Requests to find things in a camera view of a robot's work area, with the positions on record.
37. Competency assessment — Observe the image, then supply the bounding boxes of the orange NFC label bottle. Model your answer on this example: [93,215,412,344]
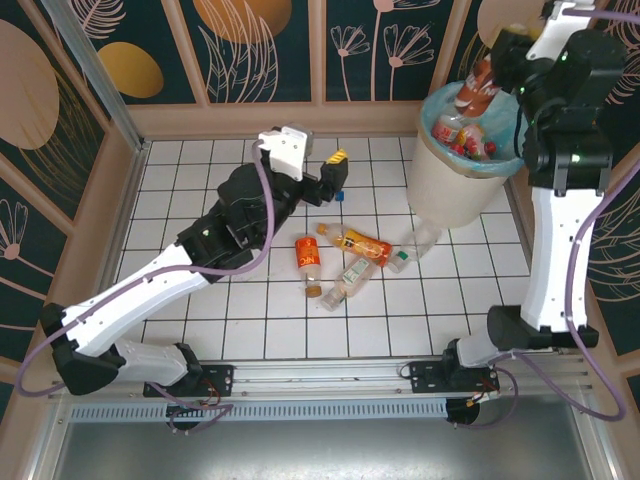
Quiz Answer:
[293,234,324,300]

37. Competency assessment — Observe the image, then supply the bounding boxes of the yellow orange juice bottle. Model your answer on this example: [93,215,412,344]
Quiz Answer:
[316,223,395,268]

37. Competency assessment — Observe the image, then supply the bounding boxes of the brown coffee drink bottle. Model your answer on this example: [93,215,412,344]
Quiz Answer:
[453,54,504,119]

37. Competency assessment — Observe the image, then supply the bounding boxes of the white green label bottle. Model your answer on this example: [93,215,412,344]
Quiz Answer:
[319,255,380,314]

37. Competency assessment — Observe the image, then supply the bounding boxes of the clear bottle green cap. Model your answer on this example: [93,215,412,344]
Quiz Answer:
[388,223,441,274]

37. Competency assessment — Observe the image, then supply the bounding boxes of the light blue bin liner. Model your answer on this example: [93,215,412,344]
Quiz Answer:
[419,82,526,177]

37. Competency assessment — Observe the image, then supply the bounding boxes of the beige round waste bin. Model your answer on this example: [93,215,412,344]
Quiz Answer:
[404,82,526,230]

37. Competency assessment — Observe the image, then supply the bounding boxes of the grey metal sheet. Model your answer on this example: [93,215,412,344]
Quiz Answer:
[49,419,601,480]

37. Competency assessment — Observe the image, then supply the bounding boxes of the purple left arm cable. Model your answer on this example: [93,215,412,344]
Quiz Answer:
[14,138,277,436]

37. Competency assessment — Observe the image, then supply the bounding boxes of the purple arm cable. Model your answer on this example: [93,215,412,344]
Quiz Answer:
[14,138,277,436]
[447,4,640,431]

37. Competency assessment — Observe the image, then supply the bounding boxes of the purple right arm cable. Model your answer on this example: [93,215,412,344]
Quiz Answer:
[447,4,640,431]

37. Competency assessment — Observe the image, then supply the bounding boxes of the small orange red wires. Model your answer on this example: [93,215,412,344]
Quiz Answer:
[467,384,502,407]
[197,380,224,404]

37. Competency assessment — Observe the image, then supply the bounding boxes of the aluminium corner post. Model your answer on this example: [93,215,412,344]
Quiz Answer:
[42,0,151,151]

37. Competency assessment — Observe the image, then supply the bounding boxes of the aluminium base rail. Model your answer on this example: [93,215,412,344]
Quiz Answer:
[47,357,594,397]

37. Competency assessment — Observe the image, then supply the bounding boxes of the slotted grey cable duct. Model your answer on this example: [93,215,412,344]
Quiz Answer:
[69,402,449,422]

